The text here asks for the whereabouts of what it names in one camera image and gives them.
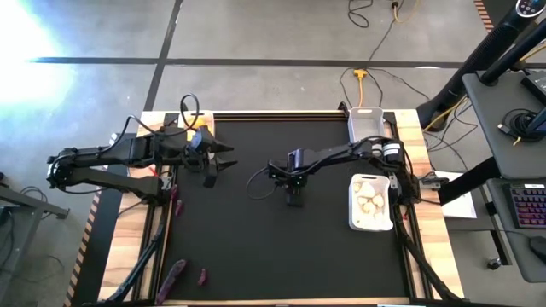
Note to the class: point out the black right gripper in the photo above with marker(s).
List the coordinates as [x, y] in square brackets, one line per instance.
[286, 172]

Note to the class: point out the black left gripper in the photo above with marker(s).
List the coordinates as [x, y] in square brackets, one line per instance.
[196, 158]

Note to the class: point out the small purple sweet potato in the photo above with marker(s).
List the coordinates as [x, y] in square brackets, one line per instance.
[174, 192]
[201, 277]
[179, 208]

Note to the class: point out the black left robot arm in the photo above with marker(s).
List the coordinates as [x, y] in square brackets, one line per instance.
[106, 155]

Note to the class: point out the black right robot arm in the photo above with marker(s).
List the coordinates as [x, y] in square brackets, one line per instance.
[341, 152]

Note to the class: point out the white plastic basket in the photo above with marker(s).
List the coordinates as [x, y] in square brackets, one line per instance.
[362, 225]
[367, 123]
[207, 116]

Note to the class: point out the black table mat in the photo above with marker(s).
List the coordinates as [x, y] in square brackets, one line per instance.
[290, 247]

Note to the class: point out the long purple sweet potato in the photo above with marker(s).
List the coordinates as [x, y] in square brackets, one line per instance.
[170, 279]

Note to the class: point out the white paper sheet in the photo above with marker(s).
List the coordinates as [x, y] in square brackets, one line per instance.
[460, 208]

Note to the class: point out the black desk leg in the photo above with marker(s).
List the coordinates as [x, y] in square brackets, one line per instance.
[469, 181]

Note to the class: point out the grey metal stand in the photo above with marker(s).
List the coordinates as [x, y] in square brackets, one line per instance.
[25, 204]

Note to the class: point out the grey desk top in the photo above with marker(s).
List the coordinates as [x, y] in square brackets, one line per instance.
[490, 128]

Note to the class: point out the black tower fan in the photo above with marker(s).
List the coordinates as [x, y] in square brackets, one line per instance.
[478, 55]

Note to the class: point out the black caster wheel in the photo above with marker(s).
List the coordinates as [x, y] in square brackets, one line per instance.
[495, 263]

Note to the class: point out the grey keyboard desk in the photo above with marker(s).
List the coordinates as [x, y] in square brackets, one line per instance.
[512, 247]

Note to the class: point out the backlit black keyboard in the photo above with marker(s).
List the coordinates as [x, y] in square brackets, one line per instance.
[526, 204]

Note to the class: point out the black monitor pole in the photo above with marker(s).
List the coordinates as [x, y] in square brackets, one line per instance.
[512, 55]

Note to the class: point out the black computer mouse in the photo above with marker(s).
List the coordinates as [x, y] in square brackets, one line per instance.
[539, 249]

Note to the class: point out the flat black desk device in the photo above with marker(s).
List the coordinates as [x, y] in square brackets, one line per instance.
[537, 85]

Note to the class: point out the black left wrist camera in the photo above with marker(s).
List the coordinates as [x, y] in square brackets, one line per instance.
[196, 140]

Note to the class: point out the black aluminium table frame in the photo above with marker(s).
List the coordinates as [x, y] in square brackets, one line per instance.
[277, 116]

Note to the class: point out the small black post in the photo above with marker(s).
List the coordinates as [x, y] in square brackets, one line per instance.
[343, 107]

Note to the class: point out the black frame strut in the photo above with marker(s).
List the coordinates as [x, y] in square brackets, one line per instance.
[420, 264]
[141, 264]

